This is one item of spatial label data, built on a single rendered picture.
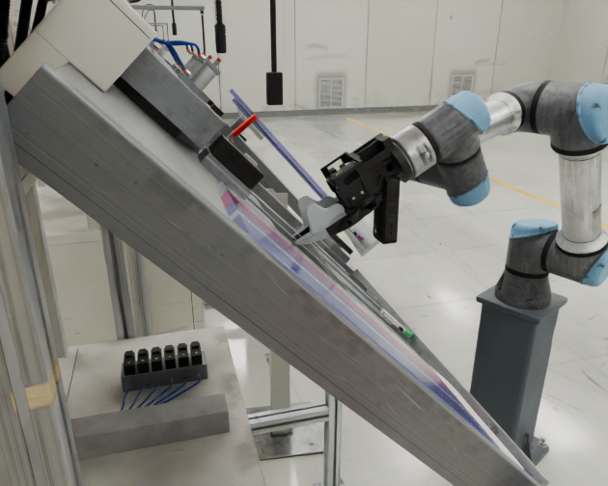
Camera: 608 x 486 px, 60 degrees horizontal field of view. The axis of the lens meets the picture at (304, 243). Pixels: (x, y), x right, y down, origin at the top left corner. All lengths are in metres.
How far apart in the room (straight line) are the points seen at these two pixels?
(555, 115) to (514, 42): 9.25
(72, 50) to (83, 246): 1.44
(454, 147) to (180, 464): 0.66
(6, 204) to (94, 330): 1.76
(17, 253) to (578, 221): 1.22
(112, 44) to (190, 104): 0.17
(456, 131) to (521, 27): 9.69
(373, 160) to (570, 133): 0.53
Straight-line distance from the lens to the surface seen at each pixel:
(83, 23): 0.58
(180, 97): 0.71
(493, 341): 1.65
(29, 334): 0.40
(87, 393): 1.11
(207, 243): 0.41
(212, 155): 0.71
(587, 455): 2.03
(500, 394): 1.72
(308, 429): 1.89
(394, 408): 0.55
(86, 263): 2.00
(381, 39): 9.23
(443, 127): 0.86
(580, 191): 1.34
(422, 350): 0.98
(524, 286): 1.56
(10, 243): 0.38
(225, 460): 0.92
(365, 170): 0.81
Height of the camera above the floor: 1.25
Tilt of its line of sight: 22 degrees down
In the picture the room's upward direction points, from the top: straight up
